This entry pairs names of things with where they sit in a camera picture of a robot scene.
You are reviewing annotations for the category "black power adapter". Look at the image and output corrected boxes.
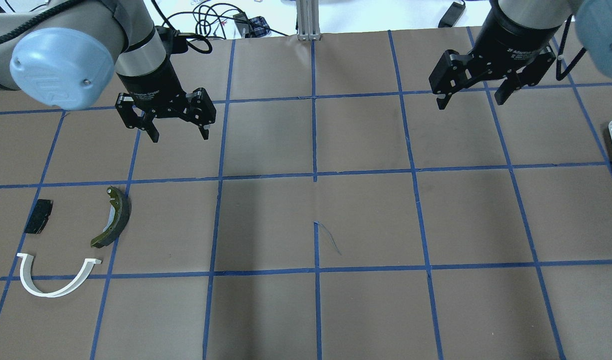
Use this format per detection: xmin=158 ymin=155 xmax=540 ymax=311
xmin=437 ymin=0 xmax=466 ymax=28

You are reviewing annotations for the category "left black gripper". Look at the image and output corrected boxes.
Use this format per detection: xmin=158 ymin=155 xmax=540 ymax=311
xmin=115 ymin=61 xmax=216 ymax=143

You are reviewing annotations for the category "black brake pad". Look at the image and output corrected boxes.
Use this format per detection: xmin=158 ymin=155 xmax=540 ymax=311
xmin=24 ymin=199 xmax=53 ymax=234

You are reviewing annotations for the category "white curved plastic piece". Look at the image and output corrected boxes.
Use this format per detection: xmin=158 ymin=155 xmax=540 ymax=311
xmin=17 ymin=253 xmax=102 ymax=299

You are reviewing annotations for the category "olive brake shoe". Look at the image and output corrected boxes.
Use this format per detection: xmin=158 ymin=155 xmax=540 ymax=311
xmin=90 ymin=186 xmax=131 ymax=249

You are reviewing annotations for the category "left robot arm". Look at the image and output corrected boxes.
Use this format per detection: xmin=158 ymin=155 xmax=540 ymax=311
xmin=0 ymin=0 xmax=216 ymax=142

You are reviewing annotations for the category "aluminium frame post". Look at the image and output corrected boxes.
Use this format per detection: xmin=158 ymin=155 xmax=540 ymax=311
xmin=295 ymin=0 xmax=321 ymax=41

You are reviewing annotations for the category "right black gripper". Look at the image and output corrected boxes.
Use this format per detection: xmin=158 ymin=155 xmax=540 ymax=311
xmin=429 ymin=10 xmax=557 ymax=111

